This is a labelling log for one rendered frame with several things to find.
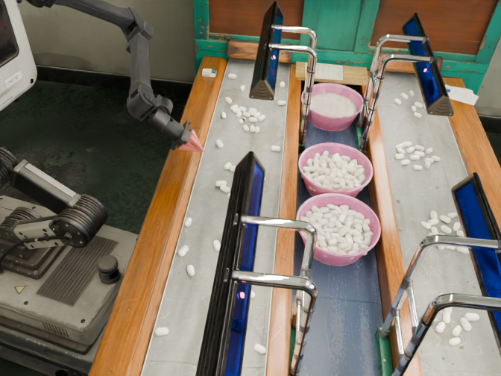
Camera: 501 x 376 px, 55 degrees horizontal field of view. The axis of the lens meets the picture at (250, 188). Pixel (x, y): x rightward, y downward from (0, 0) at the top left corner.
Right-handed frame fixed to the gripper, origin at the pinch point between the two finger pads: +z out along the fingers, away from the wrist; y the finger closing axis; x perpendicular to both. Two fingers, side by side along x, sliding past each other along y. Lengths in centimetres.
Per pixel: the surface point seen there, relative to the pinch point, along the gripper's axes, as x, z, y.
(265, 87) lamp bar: -29.7, 1.0, 6.4
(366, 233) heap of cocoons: -27, 51, -18
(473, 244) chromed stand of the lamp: -63, 38, -53
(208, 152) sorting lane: 9.5, 7.6, 14.4
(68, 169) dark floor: 127, -19, 76
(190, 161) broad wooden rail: 10.7, 2.3, 5.3
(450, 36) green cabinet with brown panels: -68, 68, 87
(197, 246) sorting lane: 6.9, 11.5, -30.9
